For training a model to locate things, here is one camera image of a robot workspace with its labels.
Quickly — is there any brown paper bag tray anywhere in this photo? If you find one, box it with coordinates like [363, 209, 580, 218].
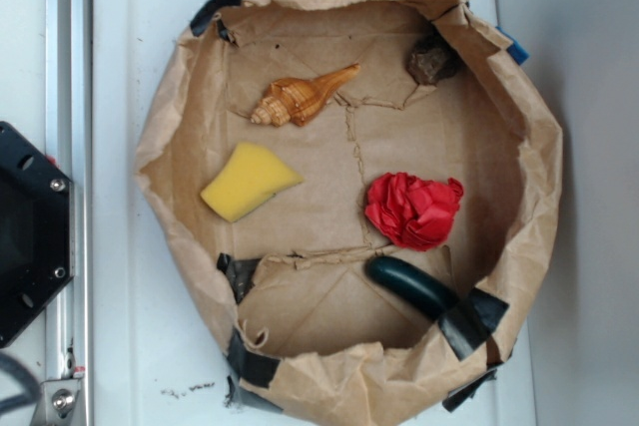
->
[135, 0, 562, 425]

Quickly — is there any crumpled red paper ball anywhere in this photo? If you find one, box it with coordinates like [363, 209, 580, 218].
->
[364, 172, 464, 251]

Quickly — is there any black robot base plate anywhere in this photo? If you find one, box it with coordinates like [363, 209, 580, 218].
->
[1, 122, 73, 348]

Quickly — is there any yellow sponge piece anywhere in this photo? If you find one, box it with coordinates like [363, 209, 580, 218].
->
[200, 142, 304, 222]

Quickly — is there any metal corner bracket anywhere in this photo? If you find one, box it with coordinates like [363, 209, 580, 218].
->
[30, 378, 82, 426]

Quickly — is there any white plastic board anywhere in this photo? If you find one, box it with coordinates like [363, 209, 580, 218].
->
[91, 0, 535, 425]

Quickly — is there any brown rock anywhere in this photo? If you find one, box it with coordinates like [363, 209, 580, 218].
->
[406, 35, 461, 86]

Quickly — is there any orange spiral conch shell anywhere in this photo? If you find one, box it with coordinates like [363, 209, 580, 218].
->
[250, 63, 360, 127]

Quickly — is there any dark green cucumber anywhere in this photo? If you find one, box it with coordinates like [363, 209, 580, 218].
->
[365, 256, 459, 320]

